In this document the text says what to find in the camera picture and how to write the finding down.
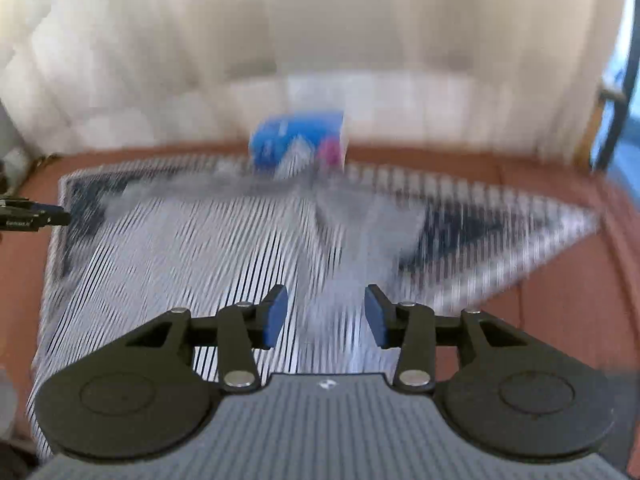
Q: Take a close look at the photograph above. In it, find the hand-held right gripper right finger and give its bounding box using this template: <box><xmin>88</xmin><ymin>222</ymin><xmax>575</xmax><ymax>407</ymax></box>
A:
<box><xmin>364</xmin><ymin>284</ymin><xmax>529</xmax><ymax>393</ymax></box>

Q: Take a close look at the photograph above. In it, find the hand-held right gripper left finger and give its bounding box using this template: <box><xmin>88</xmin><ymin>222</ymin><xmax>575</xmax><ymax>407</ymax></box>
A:
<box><xmin>125</xmin><ymin>284</ymin><xmax>290</xmax><ymax>392</ymax></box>

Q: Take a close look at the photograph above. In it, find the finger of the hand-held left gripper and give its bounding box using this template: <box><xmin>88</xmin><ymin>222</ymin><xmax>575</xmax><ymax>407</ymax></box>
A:
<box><xmin>0</xmin><ymin>197</ymin><xmax>72</xmax><ymax>234</ymax></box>

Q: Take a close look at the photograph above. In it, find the black and white striped garment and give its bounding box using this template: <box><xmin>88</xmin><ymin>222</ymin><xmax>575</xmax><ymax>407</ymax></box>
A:
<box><xmin>29</xmin><ymin>156</ymin><xmax>602</xmax><ymax>462</ymax></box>

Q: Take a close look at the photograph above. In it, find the blue tissue pack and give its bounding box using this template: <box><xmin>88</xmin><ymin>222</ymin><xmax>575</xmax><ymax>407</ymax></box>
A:
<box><xmin>248</xmin><ymin>109</ymin><xmax>349</xmax><ymax>181</ymax></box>

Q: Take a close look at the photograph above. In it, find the cream upholstered sofa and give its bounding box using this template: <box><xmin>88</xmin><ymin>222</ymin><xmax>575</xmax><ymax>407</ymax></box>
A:
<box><xmin>0</xmin><ymin>0</ymin><xmax>626</xmax><ymax>161</ymax></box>

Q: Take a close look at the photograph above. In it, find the black metal frame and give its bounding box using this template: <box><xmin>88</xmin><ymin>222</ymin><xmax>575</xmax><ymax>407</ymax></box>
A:
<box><xmin>589</xmin><ymin>35</ymin><xmax>636</xmax><ymax>173</ymax></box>

